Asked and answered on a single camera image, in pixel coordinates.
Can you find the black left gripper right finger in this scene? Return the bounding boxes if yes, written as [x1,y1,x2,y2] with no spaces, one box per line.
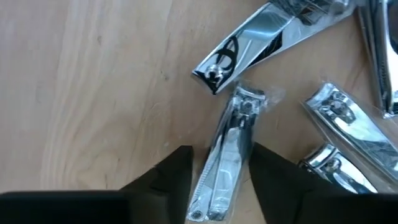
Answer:
[248,142,398,224]

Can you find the silver nail clipper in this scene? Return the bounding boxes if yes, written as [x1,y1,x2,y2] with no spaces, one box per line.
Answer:
[185,81,285,223]
[357,0,398,119]
[191,0,357,96]
[300,81,398,184]
[297,142,379,194]

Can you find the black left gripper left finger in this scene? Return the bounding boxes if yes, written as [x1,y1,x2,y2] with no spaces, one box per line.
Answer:
[0,144,194,224]

